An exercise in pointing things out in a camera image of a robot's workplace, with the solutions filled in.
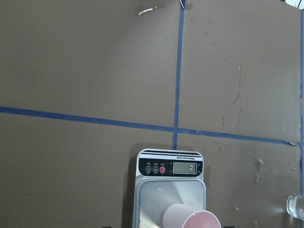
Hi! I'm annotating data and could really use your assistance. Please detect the silver digital kitchen scale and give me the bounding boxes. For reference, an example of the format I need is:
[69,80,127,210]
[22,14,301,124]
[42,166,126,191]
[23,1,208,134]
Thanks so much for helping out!
[132,149,206,228]

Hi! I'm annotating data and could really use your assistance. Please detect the pink paper cup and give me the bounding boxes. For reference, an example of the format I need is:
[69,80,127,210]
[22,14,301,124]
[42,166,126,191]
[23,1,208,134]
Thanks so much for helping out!
[162,204,221,228]

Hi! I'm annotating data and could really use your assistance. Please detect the clear glass sauce bottle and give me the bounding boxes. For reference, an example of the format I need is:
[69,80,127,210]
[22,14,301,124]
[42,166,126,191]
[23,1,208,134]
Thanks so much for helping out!
[286,194,304,220]

